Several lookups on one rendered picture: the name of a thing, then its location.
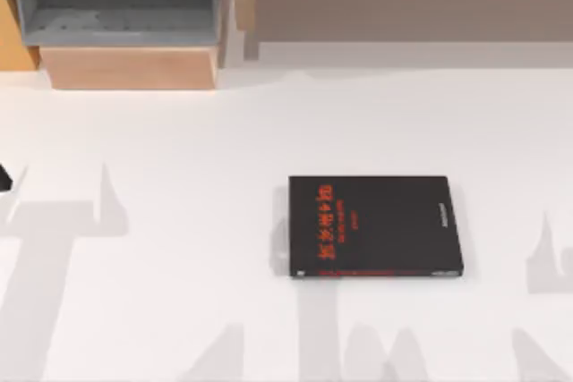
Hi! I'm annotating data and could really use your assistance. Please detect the black book with red lettering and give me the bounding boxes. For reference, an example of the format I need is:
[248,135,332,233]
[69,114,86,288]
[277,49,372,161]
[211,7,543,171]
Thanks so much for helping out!
[287,174,465,280]

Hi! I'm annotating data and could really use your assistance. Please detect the pale wooden drawer front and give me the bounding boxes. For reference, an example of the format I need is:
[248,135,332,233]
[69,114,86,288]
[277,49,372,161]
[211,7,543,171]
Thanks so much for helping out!
[38,45,219,90]

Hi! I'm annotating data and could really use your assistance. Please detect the open wooden shelf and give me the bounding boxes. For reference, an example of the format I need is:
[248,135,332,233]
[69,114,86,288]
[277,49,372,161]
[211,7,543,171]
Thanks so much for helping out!
[235,0,573,61]

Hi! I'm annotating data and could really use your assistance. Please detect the wooden cupboard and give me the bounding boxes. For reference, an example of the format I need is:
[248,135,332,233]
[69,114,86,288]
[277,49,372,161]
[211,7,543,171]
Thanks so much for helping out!
[0,0,42,73]

